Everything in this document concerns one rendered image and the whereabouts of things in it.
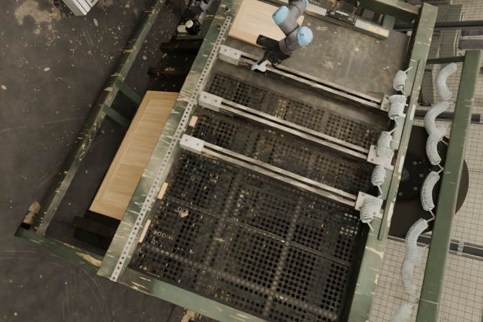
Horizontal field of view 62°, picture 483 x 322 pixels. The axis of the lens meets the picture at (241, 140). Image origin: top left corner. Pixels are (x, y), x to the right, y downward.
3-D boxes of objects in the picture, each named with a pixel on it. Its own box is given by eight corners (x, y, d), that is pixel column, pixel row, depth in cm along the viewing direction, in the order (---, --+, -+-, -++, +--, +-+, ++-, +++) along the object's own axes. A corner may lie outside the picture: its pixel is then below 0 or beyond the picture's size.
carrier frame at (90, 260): (159, -34, 316) (249, -49, 271) (238, 70, 422) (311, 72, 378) (14, 236, 243) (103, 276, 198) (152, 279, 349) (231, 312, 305)
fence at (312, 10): (249, -12, 266) (249, -17, 262) (387, 34, 261) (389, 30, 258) (246, -7, 265) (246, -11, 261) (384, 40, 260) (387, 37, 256)
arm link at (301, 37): (305, 20, 174) (317, 36, 177) (288, 30, 183) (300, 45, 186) (297, 30, 170) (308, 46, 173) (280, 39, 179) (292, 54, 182)
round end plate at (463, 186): (354, 116, 301) (477, 126, 258) (356, 121, 306) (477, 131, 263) (326, 218, 275) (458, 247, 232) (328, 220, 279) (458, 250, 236)
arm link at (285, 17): (278, 6, 181) (292, 26, 184) (267, 19, 174) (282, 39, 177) (290, -2, 175) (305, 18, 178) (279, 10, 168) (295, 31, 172)
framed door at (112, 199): (149, 92, 288) (147, 90, 286) (210, 96, 258) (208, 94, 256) (91, 210, 258) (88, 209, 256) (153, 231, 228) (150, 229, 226)
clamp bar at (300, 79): (223, 48, 250) (224, 25, 227) (407, 112, 244) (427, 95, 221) (217, 61, 246) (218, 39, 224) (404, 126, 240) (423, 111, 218)
